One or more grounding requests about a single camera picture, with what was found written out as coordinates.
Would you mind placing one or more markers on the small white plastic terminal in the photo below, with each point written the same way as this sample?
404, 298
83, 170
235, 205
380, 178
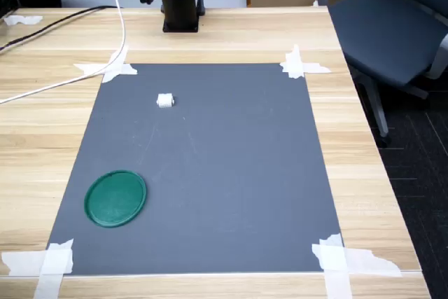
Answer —
164, 101

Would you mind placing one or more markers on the round green lid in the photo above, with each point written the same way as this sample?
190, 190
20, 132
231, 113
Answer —
115, 199

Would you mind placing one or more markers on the black table clamp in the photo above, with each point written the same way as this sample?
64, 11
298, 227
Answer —
201, 3

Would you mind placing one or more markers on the white tape piece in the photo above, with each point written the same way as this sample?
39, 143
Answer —
56, 260
294, 66
332, 260
127, 69

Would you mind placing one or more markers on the small white tape scrap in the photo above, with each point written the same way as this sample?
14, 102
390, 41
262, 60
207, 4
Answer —
21, 20

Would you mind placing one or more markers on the dark grey mat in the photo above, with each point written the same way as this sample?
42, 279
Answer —
227, 155

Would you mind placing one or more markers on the blue-grey office chair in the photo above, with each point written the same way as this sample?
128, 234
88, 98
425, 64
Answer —
381, 33

